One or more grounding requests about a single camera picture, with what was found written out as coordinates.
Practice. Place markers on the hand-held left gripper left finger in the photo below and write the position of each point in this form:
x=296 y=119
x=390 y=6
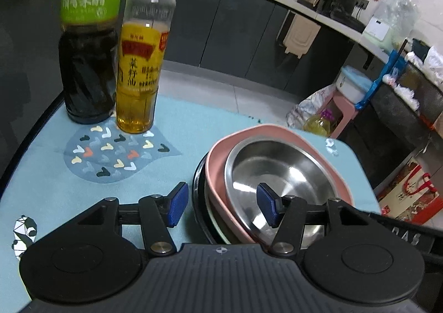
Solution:
x=178 y=204

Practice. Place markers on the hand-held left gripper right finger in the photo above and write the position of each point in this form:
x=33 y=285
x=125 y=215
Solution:
x=268 y=204

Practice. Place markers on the black plastic bowl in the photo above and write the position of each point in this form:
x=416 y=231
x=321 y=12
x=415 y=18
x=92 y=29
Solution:
x=199 y=195

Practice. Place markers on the stainless steel bowl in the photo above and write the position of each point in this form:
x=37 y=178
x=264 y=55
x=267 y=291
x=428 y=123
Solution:
x=277 y=164

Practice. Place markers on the light green plate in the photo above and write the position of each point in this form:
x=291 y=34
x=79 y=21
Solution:
x=216 y=226

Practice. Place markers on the pink square bowl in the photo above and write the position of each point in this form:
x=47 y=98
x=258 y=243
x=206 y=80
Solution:
x=221 y=157

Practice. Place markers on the red gift bag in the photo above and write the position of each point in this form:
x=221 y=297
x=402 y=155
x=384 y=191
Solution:
x=412 y=195

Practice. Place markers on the grey heart-patterned coaster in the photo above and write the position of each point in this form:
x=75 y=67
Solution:
x=103 y=157

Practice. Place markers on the yellow oil jug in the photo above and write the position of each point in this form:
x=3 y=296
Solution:
x=318 y=124

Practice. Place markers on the black mesh storage rack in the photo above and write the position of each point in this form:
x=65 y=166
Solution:
x=387 y=133

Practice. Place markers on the patterned plastic bag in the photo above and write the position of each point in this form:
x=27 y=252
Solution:
x=304 y=105

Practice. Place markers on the pink plastic stool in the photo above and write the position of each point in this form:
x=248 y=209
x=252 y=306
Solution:
x=342 y=112

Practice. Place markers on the yellow cooking oil bottle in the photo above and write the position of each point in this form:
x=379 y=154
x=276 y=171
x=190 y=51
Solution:
x=136 y=91

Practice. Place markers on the light blue table mat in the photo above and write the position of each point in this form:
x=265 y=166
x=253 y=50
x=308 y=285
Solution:
x=52 y=188

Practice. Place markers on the white plastic bag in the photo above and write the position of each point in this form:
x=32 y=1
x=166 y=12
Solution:
x=432 y=64
x=406 y=95

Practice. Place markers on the white container with blue lid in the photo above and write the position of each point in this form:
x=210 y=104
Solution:
x=353 y=83

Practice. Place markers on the dark vinegar bottle green label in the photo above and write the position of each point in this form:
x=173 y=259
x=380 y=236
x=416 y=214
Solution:
x=86 y=74

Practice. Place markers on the dark kitchen cabinets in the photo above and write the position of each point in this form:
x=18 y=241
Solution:
x=235 y=36

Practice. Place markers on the beige cutting board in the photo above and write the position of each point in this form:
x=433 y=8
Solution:
x=301 y=34

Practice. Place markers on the white appliance under plastic cover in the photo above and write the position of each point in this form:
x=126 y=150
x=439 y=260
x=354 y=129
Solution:
x=387 y=22

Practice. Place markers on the wall socket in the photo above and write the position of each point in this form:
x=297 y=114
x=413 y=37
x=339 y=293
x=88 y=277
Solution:
x=361 y=3

